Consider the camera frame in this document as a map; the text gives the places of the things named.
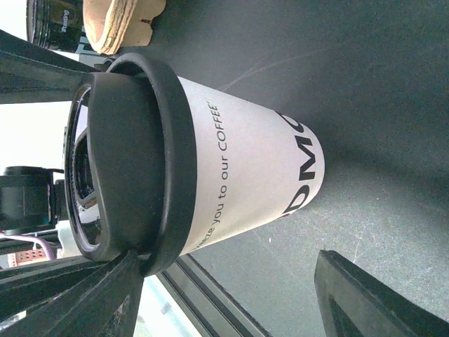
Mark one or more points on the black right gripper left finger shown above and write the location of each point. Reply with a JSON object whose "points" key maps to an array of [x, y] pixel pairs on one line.
{"points": [[73, 297]]}

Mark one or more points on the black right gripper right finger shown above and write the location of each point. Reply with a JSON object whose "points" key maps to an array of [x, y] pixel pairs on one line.
{"points": [[354, 303]]}

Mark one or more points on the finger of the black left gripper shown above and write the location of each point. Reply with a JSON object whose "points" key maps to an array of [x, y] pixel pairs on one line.
{"points": [[32, 74]]}

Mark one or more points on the white paper coffee cup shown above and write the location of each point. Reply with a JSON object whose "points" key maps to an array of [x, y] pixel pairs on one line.
{"points": [[254, 165]]}

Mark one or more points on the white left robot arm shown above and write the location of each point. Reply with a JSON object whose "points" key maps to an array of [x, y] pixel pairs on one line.
{"points": [[30, 200]]}

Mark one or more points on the black paper coffee cup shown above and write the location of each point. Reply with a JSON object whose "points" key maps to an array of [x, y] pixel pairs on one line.
{"points": [[57, 25]]}

